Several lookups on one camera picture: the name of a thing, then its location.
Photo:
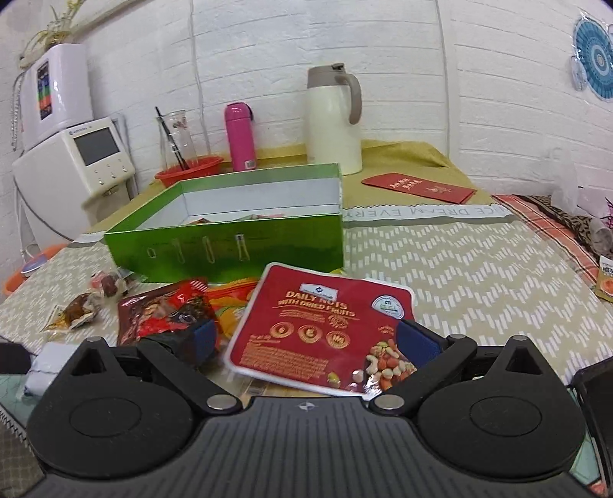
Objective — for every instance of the white foil packet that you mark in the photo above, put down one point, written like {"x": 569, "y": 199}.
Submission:
{"x": 50, "y": 366}

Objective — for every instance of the pink thermos bottle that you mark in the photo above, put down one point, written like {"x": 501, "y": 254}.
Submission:
{"x": 240, "y": 139}

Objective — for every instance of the red envelope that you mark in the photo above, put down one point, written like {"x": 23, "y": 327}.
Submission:
{"x": 419, "y": 187}

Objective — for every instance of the red striped-edge snack packet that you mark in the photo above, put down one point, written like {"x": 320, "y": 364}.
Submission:
{"x": 158, "y": 311}

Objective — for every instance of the blue round wall decoration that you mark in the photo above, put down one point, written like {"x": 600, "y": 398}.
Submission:
{"x": 596, "y": 52}

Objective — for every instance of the clear plastic bag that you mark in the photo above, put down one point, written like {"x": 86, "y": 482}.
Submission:
{"x": 572, "y": 191}

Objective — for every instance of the black device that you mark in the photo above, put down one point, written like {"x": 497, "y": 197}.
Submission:
{"x": 596, "y": 412}

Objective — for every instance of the glass carafe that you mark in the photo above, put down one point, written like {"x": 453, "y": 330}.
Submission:
{"x": 181, "y": 134}

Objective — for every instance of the black stirring stick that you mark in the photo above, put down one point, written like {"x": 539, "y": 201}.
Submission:
{"x": 170, "y": 136}

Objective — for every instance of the white wall conduit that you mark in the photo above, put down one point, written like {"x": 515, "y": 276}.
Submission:
{"x": 444, "y": 72}
{"x": 198, "y": 72}

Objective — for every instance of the brown snack clear wrapper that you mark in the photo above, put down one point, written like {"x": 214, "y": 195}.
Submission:
{"x": 74, "y": 313}

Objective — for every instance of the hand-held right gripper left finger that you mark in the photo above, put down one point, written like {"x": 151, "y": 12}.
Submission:
{"x": 207, "y": 339}

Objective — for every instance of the orange plastic stool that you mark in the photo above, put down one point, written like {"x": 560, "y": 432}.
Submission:
{"x": 14, "y": 282}

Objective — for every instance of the orange snack packet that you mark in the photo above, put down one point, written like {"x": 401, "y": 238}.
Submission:
{"x": 230, "y": 306}

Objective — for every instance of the beige patterned table mat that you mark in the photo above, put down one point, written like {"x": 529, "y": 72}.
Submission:
{"x": 479, "y": 287}

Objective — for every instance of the red plastic basket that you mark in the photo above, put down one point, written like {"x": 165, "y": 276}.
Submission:
{"x": 191, "y": 173}

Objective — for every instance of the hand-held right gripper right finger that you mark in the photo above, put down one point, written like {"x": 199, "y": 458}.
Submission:
{"x": 415, "y": 345}

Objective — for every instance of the orange plaid cloth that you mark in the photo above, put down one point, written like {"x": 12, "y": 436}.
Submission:
{"x": 531, "y": 215}

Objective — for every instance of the red mixed nuts packet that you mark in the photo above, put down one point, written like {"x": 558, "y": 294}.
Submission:
{"x": 306, "y": 325}

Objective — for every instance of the cream thermos jug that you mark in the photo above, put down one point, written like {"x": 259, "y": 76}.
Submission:
{"x": 333, "y": 129}

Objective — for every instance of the small orange label packet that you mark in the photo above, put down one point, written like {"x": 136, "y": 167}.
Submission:
{"x": 606, "y": 280}

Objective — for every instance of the white water purifier colour panel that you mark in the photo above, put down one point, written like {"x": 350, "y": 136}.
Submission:
{"x": 57, "y": 91}

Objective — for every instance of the olive green tablecloth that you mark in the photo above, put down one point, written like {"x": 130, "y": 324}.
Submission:
{"x": 412, "y": 160}

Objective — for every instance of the white water dispenser with screen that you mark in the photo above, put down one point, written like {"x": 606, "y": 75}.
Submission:
{"x": 62, "y": 177}

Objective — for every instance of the green cardboard box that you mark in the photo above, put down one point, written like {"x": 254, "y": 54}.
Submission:
{"x": 215, "y": 254}

